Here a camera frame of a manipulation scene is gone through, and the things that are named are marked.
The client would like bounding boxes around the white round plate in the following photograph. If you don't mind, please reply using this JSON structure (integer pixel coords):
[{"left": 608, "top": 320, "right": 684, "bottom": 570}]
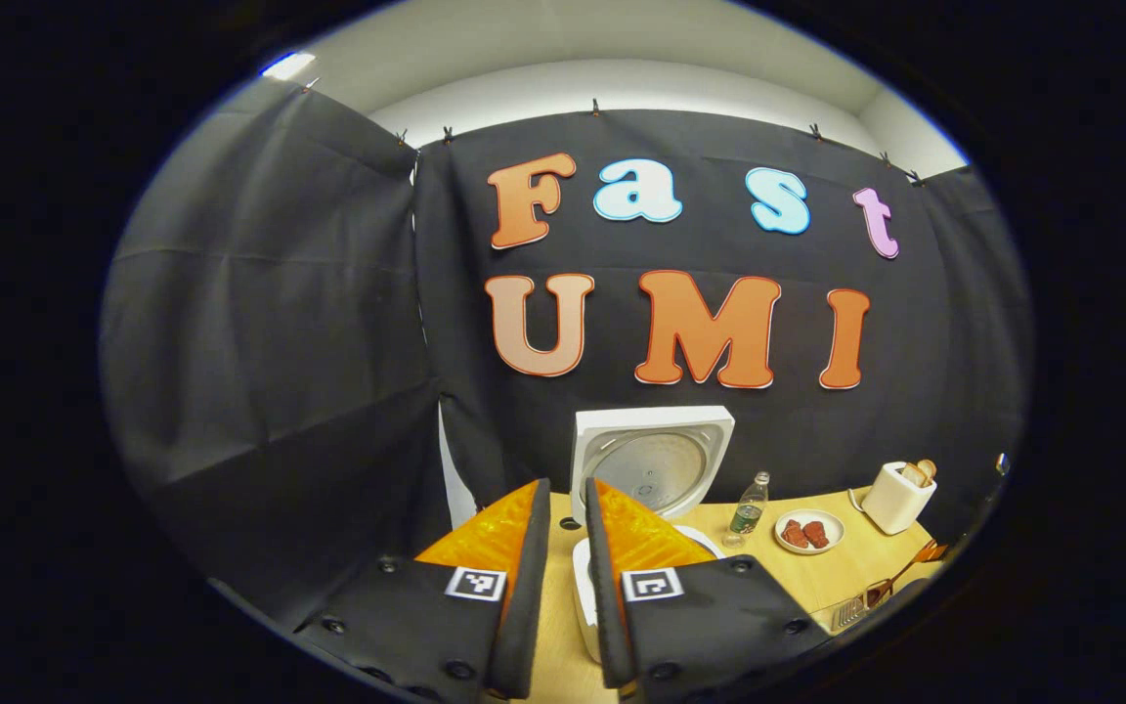
[{"left": 774, "top": 508, "right": 845, "bottom": 555}]

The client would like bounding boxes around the ceiling light panel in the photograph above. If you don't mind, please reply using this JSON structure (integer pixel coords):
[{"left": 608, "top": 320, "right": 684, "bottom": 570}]
[{"left": 262, "top": 51, "right": 318, "bottom": 81}]

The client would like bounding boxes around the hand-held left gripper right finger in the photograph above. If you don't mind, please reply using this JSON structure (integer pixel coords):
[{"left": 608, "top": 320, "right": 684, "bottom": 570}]
[{"left": 585, "top": 477, "right": 830, "bottom": 703}]

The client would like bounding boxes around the white toaster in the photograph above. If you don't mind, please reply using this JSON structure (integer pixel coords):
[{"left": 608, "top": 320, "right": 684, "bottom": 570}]
[{"left": 860, "top": 460, "right": 938, "bottom": 536}]

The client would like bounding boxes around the black backdrop cloth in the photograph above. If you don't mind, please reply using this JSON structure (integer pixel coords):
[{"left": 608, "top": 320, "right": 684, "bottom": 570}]
[{"left": 100, "top": 83, "right": 1031, "bottom": 627}]

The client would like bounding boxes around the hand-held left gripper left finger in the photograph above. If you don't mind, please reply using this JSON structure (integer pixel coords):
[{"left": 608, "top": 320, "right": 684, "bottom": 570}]
[{"left": 291, "top": 477, "right": 552, "bottom": 703}]

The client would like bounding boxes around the clear plastic water bottle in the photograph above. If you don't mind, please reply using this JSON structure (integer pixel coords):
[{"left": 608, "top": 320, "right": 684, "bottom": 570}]
[{"left": 722, "top": 471, "right": 771, "bottom": 549}]

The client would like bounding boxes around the brown wooden spoon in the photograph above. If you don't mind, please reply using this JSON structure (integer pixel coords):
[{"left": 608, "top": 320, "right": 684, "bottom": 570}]
[{"left": 866, "top": 541, "right": 947, "bottom": 607}]

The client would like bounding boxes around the white rice cooker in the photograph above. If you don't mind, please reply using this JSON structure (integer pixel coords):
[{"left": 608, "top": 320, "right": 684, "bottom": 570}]
[{"left": 569, "top": 406, "right": 736, "bottom": 668}]

